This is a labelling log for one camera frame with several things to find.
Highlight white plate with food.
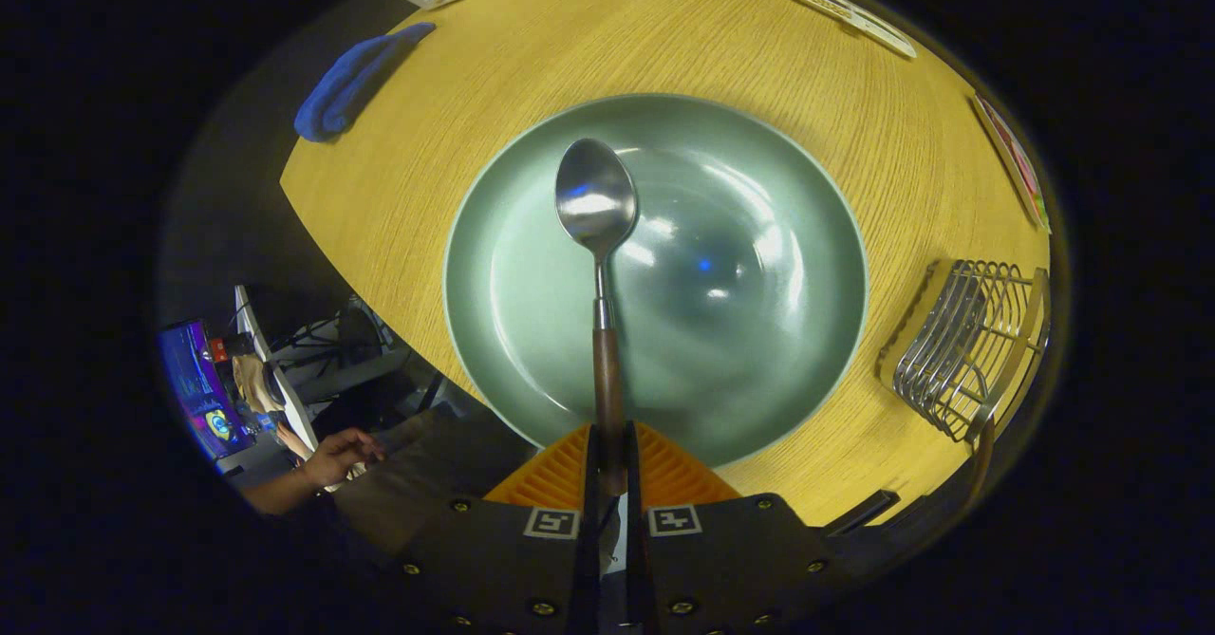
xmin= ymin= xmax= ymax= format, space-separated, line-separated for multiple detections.
xmin=972 ymin=94 xmax=1053 ymax=235

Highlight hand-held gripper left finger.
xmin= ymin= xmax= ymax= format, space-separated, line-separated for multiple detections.
xmin=391 ymin=423 xmax=603 ymax=635

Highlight black bar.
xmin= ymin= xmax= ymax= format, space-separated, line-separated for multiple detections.
xmin=821 ymin=490 xmax=901 ymax=536

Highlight spoon with wooden handle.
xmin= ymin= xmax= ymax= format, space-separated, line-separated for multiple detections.
xmin=554 ymin=138 xmax=640 ymax=498

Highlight green round plate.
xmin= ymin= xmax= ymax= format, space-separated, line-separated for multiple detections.
xmin=443 ymin=93 xmax=869 ymax=468

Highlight white laptop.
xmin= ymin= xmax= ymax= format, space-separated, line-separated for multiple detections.
xmin=233 ymin=284 xmax=319 ymax=451

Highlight computer monitor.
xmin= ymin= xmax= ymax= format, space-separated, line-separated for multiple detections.
xmin=157 ymin=320 xmax=255 ymax=460

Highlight blue cloth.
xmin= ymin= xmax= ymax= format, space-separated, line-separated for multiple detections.
xmin=293 ymin=22 xmax=438 ymax=143

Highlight white divided snack tray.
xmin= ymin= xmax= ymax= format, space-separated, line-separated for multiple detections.
xmin=783 ymin=0 xmax=918 ymax=60

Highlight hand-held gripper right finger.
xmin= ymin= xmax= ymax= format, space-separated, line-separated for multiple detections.
xmin=622 ymin=421 xmax=848 ymax=635

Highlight person's grey trousers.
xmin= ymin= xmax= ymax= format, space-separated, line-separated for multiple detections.
xmin=332 ymin=407 xmax=537 ymax=560

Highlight metal wire basket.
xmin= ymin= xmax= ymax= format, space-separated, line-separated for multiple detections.
xmin=875 ymin=258 xmax=1052 ymax=444

